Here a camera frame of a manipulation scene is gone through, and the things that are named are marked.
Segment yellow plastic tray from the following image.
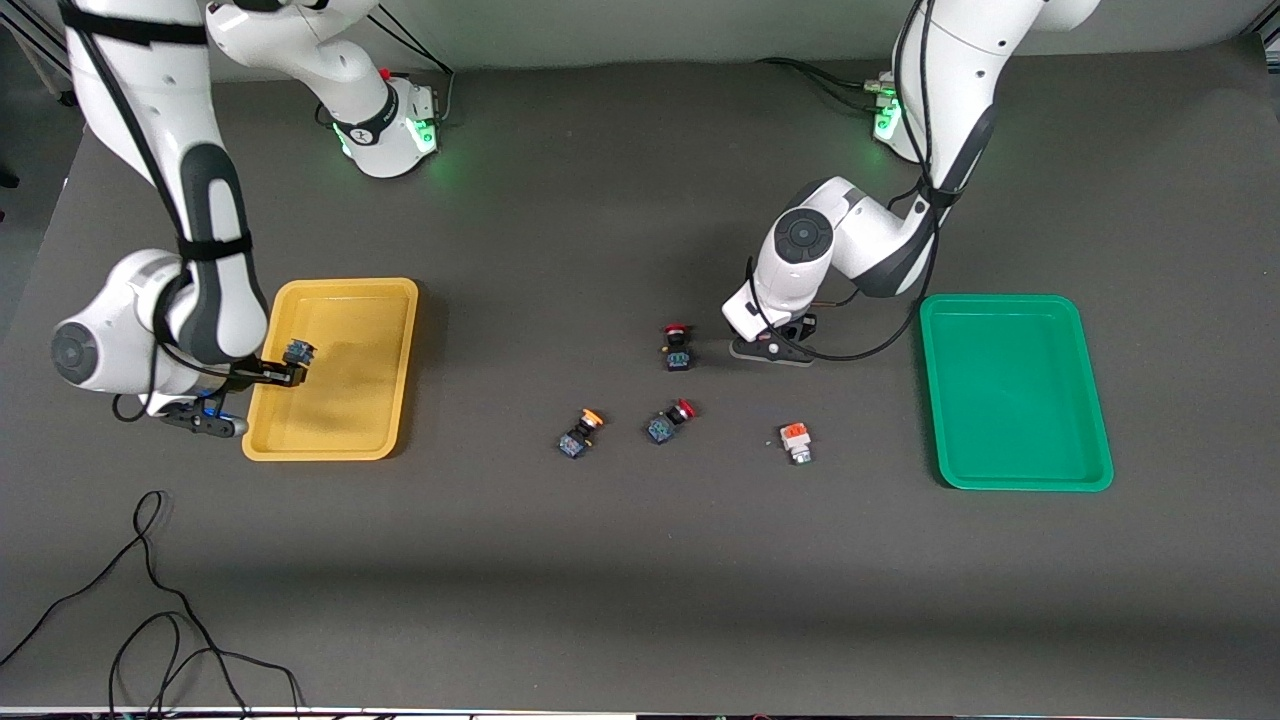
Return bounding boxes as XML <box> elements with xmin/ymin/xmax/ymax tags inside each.
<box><xmin>242</xmin><ymin>278</ymin><xmax>420</xmax><ymax>462</ymax></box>

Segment green plastic tray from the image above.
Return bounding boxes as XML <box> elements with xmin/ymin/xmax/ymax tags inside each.
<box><xmin>919</xmin><ymin>294</ymin><xmax>1115</xmax><ymax>492</ymax></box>

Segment thin black loose cable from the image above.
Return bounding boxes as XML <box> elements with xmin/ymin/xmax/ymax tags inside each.
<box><xmin>0</xmin><ymin>490</ymin><xmax>306</xmax><ymax>719</ymax></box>

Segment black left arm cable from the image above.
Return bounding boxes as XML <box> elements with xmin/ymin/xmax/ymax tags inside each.
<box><xmin>745</xmin><ymin>0</ymin><xmax>953</xmax><ymax>363</ymax></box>

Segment black left base cables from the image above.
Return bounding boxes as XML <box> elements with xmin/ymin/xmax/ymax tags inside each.
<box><xmin>754</xmin><ymin>55</ymin><xmax>898</xmax><ymax>113</ymax></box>

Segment black base cables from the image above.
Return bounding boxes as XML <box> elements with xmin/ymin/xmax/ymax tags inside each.
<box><xmin>365</xmin><ymin>8</ymin><xmax>457</xmax><ymax>128</ymax></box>
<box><xmin>754</xmin><ymin>55</ymin><xmax>898</xmax><ymax>113</ymax></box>

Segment black right base cables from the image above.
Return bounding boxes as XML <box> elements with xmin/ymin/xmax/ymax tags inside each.
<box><xmin>365</xmin><ymin>8</ymin><xmax>457</xmax><ymax>128</ymax></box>

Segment aluminium frame profile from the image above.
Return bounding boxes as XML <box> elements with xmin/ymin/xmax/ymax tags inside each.
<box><xmin>0</xmin><ymin>20</ymin><xmax>76</xmax><ymax>109</ymax></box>

